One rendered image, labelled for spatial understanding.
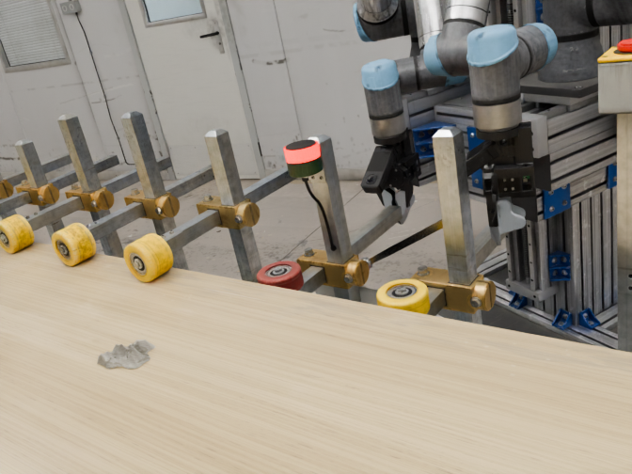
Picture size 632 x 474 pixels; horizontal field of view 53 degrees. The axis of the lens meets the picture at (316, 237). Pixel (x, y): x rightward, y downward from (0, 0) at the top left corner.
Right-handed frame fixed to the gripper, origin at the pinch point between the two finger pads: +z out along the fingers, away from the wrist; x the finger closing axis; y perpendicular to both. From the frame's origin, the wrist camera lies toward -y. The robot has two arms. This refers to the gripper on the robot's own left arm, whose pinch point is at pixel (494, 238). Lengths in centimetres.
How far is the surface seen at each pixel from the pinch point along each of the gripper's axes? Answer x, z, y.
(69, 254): -4, -4, -86
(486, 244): 6.4, 4.3, -1.9
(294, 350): -34.9, -0.7, -26.2
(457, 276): -10.8, 1.6, -5.7
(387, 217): 20.6, 3.5, -23.3
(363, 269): -1.6, 4.2, -24.0
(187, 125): 326, 46, -238
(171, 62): 326, -2, -237
